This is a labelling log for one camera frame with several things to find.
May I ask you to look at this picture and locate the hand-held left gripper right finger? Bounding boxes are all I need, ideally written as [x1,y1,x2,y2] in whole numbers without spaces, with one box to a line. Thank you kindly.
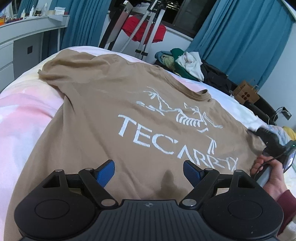
[179,160,253,209]

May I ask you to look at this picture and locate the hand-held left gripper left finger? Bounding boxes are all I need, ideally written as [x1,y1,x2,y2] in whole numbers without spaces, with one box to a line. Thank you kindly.
[42,159,119,208]

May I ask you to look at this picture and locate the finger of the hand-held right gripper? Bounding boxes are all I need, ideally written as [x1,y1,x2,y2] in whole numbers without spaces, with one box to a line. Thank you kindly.
[246,127,266,139]

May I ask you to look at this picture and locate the tan printed t-shirt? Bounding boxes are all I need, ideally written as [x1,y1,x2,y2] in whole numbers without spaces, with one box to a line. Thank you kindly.
[8,50,266,232]

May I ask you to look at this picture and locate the person's right forearm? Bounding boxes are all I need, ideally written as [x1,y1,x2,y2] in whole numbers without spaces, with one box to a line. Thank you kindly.
[276,189,296,235]

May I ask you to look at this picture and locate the person's right hand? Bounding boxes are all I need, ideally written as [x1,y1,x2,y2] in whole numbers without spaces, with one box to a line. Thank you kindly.
[250,155,289,207]

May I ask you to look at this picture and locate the yellow cloth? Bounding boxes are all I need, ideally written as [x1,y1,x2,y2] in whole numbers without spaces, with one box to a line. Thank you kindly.
[282,126,296,141]

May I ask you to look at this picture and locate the black sofa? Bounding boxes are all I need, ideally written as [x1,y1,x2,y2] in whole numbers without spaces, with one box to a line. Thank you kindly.
[243,91,279,117]

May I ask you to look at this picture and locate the brown paper bag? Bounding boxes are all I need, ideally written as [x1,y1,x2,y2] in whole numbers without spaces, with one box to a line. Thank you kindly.
[231,80,260,105]

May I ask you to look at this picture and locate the black jacket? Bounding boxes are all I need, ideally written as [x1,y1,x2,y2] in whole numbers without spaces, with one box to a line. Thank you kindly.
[200,62,234,95]

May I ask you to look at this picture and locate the blue curtain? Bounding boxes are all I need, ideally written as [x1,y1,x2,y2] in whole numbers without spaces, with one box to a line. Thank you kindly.
[187,0,295,92]
[47,0,114,51]

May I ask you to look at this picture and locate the white hoodie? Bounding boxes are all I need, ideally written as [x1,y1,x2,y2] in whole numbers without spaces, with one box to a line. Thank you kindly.
[175,51,205,81]

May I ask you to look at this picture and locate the green garment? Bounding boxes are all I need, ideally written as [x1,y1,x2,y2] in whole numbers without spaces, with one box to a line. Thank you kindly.
[171,48,199,81]

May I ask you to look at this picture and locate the yellow-green garment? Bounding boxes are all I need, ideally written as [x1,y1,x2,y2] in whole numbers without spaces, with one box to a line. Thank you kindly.
[161,54,177,70]

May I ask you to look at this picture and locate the teal garment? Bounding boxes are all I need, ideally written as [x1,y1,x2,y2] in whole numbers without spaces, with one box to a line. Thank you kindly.
[154,50,173,61]

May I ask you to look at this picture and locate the dark window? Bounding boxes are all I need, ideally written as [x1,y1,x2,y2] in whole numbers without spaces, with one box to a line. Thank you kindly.
[132,0,218,37]

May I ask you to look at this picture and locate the red garment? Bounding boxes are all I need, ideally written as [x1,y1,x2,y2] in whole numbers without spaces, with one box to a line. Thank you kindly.
[122,16,167,43]

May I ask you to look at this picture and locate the silver tripod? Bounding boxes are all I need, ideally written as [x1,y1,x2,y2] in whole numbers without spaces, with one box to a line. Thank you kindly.
[134,0,168,62]

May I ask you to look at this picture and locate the white dressing table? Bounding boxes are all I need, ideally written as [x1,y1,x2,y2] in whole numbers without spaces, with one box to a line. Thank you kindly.
[0,14,70,87]

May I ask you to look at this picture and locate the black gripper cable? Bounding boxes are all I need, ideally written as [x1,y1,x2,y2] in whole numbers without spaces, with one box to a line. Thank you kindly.
[252,156,280,179]

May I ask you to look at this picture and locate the wall outlet with charger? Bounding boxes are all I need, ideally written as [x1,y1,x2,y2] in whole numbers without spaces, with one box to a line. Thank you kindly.
[275,107,292,120]

